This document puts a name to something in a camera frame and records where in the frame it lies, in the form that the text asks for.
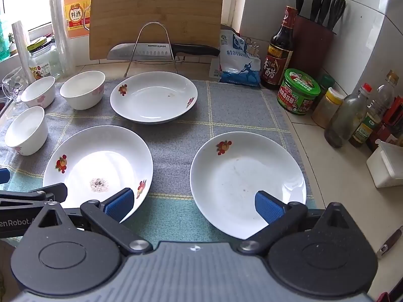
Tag green plastic bottle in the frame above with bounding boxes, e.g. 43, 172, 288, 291
0, 19, 11, 62

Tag yellow lid spice jar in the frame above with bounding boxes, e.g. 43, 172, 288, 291
312, 87, 345, 129

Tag small metal clips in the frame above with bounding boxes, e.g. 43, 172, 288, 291
246, 38, 260, 58

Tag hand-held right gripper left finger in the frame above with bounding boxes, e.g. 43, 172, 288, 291
34, 187, 153, 255

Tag grey checked mat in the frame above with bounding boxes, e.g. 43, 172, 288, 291
0, 79, 317, 249

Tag dark red knife block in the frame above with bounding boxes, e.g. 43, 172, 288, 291
291, 15, 335, 81

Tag brown handled tool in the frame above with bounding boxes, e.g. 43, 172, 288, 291
375, 225, 403, 260

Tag clear glass mug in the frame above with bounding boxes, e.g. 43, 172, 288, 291
2, 66, 26, 104

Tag clear bottle red cap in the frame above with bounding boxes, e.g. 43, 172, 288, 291
324, 83, 373, 148

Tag metal wire rack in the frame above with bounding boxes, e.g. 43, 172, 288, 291
123, 21, 186, 78

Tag dark vinegar bottle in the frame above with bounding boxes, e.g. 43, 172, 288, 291
260, 6, 298, 90

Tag glass jar yellow lid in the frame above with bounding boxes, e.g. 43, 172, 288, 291
27, 37, 61, 81

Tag dark green lid jar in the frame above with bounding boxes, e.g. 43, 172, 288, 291
315, 75, 336, 101

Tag green lid sauce tub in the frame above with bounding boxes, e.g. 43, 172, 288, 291
277, 68, 321, 116

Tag red packages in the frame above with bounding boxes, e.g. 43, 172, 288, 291
367, 96, 403, 152

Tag orange cooking wine jug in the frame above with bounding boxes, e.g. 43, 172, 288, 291
64, 0, 95, 39

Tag bamboo cutting board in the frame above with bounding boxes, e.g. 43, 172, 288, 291
89, 0, 225, 61

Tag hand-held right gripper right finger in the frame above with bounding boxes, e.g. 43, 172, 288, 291
237, 190, 356, 255

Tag white fruit print plate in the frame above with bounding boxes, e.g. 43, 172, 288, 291
189, 131, 307, 240
110, 71, 198, 124
42, 126, 154, 224

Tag black handled scissors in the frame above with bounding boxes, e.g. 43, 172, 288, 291
327, 0, 347, 29

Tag white seasoning packet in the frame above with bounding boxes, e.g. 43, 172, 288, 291
209, 57, 222, 79

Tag large kitchen knife black handle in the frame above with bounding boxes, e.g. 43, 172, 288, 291
106, 43, 221, 61

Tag green label bottle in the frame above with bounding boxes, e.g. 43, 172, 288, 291
348, 101, 383, 148

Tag white blue salt bag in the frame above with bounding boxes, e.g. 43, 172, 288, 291
219, 30, 262, 86

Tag clear bottle yellow cap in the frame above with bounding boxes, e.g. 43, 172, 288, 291
375, 69, 400, 114

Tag tall clear plastic cup stack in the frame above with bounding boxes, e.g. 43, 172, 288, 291
48, 0, 76, 76

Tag white plastic box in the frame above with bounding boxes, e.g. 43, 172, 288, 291
366, 138, 403, 188

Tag white pink floral bowl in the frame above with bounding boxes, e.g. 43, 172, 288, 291
20, 76, 56, 109
59, 70, 106, 111
4, 106, 49, 156

